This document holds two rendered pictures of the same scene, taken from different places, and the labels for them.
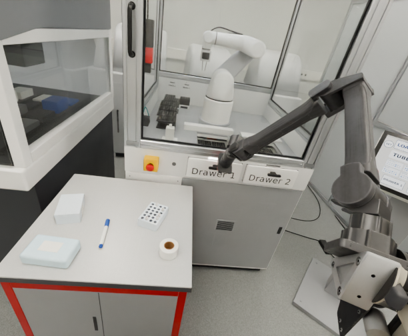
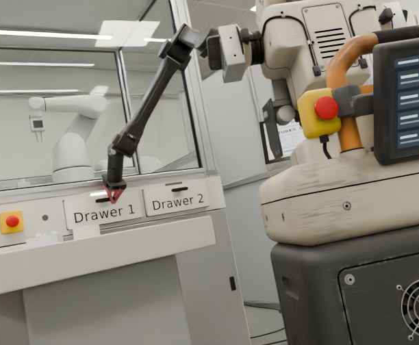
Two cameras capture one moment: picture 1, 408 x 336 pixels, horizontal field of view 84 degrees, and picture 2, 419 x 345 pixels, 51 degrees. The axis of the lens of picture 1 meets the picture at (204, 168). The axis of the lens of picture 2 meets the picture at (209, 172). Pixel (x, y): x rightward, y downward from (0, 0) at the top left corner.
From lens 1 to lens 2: 1.02 m
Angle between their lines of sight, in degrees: 43
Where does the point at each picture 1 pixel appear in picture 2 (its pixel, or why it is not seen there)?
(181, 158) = (53, 205)
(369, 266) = (224, 33)
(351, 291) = (229, 55)
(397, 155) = (281, 132)
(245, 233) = (190, 309)
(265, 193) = not seen: hidden behind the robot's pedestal
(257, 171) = (158, 193)
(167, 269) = not seen: hidden behind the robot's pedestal
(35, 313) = not seen: outside the picture
